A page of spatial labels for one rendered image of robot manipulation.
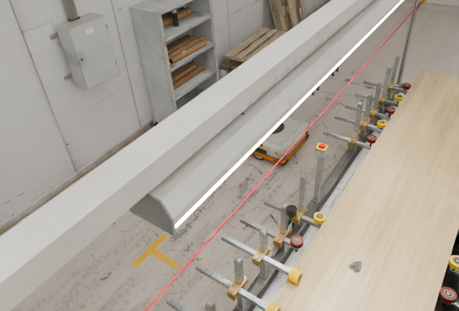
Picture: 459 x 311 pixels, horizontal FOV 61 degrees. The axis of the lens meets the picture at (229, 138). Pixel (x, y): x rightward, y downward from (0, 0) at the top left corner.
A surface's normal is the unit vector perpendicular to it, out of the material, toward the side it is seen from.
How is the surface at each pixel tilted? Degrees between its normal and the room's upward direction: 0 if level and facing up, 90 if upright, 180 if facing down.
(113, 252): 0
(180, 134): 0
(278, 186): 0
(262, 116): 61
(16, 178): 90
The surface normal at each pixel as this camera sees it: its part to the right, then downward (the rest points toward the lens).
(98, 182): -0.06, -0.80
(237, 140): 0.69, -0.13
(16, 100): 0.82, 0.30
